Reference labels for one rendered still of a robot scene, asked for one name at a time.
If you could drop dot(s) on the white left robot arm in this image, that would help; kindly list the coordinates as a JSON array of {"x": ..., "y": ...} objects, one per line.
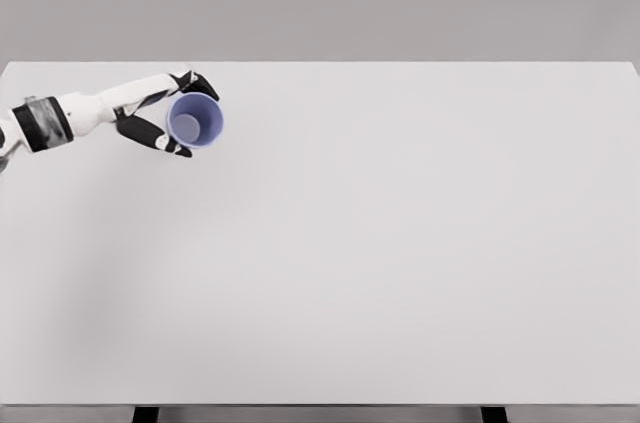
[{"x": 80, "y": 110}]

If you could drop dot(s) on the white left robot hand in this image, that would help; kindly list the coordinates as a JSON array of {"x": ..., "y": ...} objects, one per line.
[{"x": 131, "y": 93}]

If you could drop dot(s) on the light purple cup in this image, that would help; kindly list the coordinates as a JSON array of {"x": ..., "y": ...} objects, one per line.
[{"x": 196, "y": 121}]

